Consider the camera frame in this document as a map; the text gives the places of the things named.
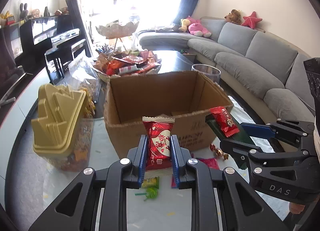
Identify dark green snack packet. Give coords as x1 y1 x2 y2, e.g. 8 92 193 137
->
205 117 256 171

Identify black piano bench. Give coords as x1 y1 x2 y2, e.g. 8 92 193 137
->
44 39 87 84

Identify red heart snack packet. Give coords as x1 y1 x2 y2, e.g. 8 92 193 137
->
142 116 175 178

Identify pink plush toy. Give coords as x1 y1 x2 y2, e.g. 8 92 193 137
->
187 16 212 38

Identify gold red foil candy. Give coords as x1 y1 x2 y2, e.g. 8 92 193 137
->
209 144 229 160

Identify grey rabbit figurine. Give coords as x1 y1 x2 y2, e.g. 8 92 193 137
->
20 3 29 20

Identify black television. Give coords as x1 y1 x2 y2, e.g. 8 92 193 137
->
1 23 29 101

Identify green lollipop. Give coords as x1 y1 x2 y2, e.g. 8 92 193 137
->
135 187 158 201

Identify brown cardboard box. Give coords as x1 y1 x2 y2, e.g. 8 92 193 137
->
104 71 233 158

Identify brown plush lion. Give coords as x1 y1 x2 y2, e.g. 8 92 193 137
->
225 9 241 25

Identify small red candy packet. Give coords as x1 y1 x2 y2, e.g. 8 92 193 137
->
210 106 240 137

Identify yellow plush toy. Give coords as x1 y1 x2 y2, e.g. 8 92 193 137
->
178 19 190 33

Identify clear plastic snack bag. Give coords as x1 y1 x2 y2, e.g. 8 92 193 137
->
68 50 101 103

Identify grey curved sofa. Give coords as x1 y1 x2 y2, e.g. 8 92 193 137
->
138 17 316 122

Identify black upright piano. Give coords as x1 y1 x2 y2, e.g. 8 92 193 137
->
15 15 81 70

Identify clear jar yellow lid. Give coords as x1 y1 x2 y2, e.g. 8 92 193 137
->
31 84 95 172

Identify blue left curtain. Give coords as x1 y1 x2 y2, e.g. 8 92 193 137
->
65 0 93 58

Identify white tiered snack stand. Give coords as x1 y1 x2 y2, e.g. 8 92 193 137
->
92 20 162 83

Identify right hand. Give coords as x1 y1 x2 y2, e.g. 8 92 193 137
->
289 202 305 214

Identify clear canister brown snacks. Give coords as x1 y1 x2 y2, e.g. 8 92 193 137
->
191 64 221 84

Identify green candy packet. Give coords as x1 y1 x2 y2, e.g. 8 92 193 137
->
142 176 159 189

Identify red star pillow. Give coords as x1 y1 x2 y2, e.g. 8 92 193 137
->
241 11 263 29

